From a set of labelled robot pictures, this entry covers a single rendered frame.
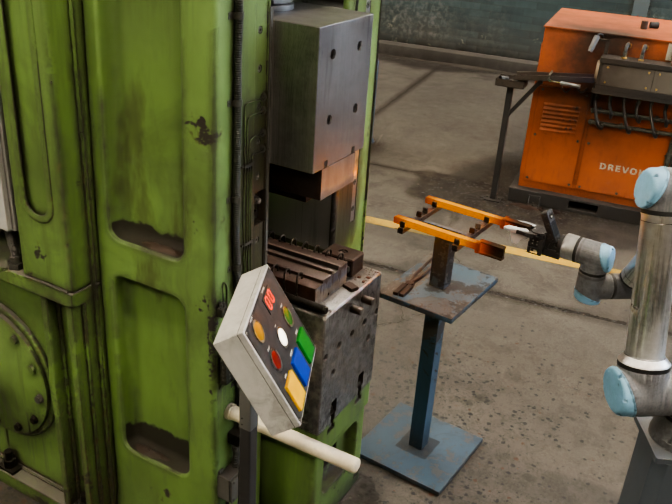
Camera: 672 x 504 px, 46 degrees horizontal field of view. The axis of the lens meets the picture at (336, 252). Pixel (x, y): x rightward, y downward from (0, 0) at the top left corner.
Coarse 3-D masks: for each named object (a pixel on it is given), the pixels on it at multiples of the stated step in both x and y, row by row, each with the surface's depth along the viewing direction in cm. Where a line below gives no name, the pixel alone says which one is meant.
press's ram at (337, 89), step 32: (288, 32) 207; (320, 32) 202; (352, 32) 217; (288, 64) 210; (320, 64) 206; (352, 64) 222; (288, 96) 214; (320, 96) 211; (352, 96) 227; (288, 128) 218; (320, 128) 216; (352, 128) 233; (288, 160) 221; (320, 160) 221
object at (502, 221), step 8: (432, 200) 295; (440, 200) 294; (448, 208) 292; (456, 208) 290; (464, 208) 289; (472, 208) 289; (472, 216) 287; (480, 216) 286; (488, 216) 284; (496, 216) 284; (504, 224) 281; (512, 224) 280; (520, 224) 278; (528, 224) 278
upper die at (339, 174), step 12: (348, 156) 235; (276, 168) 231; (288, 168) 229; (324, 168) 224; (336, 168) 231; (348, 168) 237; (276, 180) 232; (288, 180) 230; (300, 180) 228; (312, 180) 226; (324, 180) 226; (336, 180) 233; (348, 180) 240; (300, 192) 230; (312, 192) 227; (324, 192) 228
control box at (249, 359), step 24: (240, 288) 199; (264, 288) 196; (240, 312) 185; (264, 312) 191; (216, 336) 180; (240, 336) 175; (264, 336) 184; (288, 336) 199; (240, 360) 178; (264, 360) 180; (288, 360) 193; (312, 360) 208; (240, 384) 181; (264, 384) 181; (264, 408) 184; (288, 408) 183
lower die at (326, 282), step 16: (272, 240) 266; (272, 256) 256; (288, 256) 254; (320, 256) 257; (288, 272) 249; (304, 272) 247; (320, 272) 248; (336, 272) 250; (288, 288) 245; (304, 288) 242; (320, 288) 243; (336, 288) 253
